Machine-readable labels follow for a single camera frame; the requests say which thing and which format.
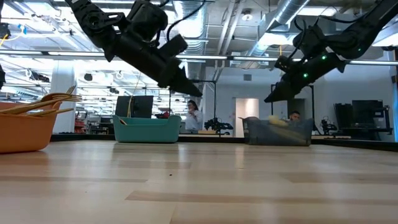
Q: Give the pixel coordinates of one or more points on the orange plastic bin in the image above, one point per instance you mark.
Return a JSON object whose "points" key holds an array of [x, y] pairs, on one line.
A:
{"points": [[25, 133]]}

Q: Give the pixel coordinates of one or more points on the black gantry frame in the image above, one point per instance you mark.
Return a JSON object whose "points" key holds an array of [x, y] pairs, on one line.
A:
{"points": [[312, 105], [210, 81]]}

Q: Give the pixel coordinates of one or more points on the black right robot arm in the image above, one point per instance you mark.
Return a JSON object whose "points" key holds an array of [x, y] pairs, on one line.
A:
{"points": [[373, 25]]}

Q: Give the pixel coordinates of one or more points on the corrugated silver duct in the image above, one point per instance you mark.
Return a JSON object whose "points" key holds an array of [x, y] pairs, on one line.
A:
{"points": [[199, 28]]}

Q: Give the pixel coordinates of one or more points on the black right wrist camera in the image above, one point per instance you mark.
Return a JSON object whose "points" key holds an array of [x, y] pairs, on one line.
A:
{"points": [[309, 40]]}

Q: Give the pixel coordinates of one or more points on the black desk with monitors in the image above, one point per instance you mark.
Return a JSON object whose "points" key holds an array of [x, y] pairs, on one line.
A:
{"points": [[367, 112]]}

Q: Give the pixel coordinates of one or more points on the black rectangular panel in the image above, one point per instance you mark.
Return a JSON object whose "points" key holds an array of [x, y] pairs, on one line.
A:
{"points": [[143, 107]]}

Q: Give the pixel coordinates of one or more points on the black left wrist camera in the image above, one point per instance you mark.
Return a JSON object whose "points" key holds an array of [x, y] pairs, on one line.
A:
{"points": [[149, 18]]}

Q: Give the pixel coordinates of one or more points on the smooth silver duct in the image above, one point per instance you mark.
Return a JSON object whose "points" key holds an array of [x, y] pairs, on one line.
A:
{"points": [[286, 12]]}

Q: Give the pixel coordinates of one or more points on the horizontal light bar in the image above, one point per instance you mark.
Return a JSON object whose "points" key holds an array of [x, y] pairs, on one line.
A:
{"points": [[255, 58]]}

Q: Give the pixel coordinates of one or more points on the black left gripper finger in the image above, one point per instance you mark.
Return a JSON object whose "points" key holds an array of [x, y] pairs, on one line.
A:
{"points": [[183, 81], [172, 84]]}

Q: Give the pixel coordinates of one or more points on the teal plastic bin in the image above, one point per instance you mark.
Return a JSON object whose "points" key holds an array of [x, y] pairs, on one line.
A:
{"points": [[146, 130]]}

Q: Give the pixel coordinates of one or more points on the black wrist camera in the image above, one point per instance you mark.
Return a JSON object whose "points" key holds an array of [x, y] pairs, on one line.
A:
{"points": [[149, 18], [309, 40]]}

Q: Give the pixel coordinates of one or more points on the black background robot arm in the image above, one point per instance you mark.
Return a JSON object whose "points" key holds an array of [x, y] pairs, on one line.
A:
{"points": [[217, 125]]}

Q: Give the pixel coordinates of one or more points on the red cart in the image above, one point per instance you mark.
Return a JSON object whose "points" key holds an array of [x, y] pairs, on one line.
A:
{"points": [[80, 124]]}

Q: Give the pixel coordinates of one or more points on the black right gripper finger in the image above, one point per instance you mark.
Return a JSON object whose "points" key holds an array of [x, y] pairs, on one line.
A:
{"points": [[280, 90], [286, 93]]}

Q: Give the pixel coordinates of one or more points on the dark grey plastic bin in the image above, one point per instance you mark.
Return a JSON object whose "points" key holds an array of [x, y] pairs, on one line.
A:
{"points": [[264, 135]]}

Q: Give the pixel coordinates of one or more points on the white pillar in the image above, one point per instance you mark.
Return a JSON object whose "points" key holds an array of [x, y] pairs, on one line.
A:
{"points": [[65, 74]]}

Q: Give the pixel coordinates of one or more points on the person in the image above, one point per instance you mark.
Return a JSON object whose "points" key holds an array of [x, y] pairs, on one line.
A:
{"points": [[194, 119], [294, 115]]}

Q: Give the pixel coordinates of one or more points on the black aluminium table frame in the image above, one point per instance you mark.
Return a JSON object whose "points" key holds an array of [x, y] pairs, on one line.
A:
{"points": [[214, 139]]}

